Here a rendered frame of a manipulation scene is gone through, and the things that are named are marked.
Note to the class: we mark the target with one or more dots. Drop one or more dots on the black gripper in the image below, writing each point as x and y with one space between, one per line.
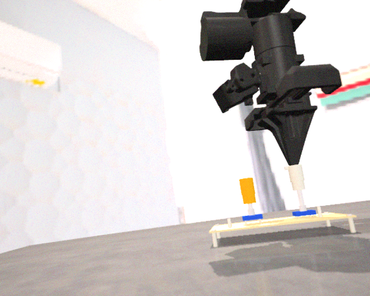
288 113

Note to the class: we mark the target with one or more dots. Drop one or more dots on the tan circuit board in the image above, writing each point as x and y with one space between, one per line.
303 215

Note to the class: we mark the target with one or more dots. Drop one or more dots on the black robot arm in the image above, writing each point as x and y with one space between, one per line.
226 36

